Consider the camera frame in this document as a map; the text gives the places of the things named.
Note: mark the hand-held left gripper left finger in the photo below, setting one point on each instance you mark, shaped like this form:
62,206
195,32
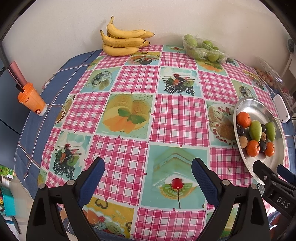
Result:
91,180

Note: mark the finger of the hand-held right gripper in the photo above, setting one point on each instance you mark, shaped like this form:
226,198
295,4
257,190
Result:
262,170
285,172

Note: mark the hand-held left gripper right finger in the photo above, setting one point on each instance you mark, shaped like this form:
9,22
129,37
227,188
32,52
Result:
204,180

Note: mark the tangerine with stem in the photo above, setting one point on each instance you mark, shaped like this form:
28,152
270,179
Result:
269,148

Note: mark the dark cherry with stem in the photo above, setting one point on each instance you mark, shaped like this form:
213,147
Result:
263,146

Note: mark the single brown longan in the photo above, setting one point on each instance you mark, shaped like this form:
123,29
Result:
243,141

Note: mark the green mango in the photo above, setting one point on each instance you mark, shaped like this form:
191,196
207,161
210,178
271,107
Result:
255,131
270,131

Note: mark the dark plum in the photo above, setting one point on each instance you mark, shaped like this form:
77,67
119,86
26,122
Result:
241,130
263,128

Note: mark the round metal plate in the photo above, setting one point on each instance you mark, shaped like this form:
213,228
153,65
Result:
259,109

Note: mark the clear plastic clamshell container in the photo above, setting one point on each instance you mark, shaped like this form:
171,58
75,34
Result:
268,67

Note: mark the white plastic box device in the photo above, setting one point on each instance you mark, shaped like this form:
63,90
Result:
282,109

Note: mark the pink checkered tablecloth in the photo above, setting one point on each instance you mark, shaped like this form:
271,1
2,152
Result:
138,111

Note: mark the teal box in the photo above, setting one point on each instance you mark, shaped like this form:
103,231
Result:
8,201

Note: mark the pile of brown longans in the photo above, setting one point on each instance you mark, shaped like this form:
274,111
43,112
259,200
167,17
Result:
266,77

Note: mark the white chair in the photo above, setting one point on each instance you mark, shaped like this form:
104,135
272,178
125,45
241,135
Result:
289,64

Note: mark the black straw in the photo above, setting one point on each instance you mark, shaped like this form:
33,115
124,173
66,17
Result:
19,87

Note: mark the checkered fruit tablecloth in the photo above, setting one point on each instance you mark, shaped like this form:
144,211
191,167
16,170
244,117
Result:
76,62

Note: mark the clear plastic fruit tray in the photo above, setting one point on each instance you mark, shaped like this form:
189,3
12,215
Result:
222,56

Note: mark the pink tube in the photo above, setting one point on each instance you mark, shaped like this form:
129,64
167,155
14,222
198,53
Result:
17,73

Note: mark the pile of packed jujubes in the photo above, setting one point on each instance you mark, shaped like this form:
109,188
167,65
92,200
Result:
207,45

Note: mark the banana bunch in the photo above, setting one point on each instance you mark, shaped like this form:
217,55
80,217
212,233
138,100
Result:
122,41

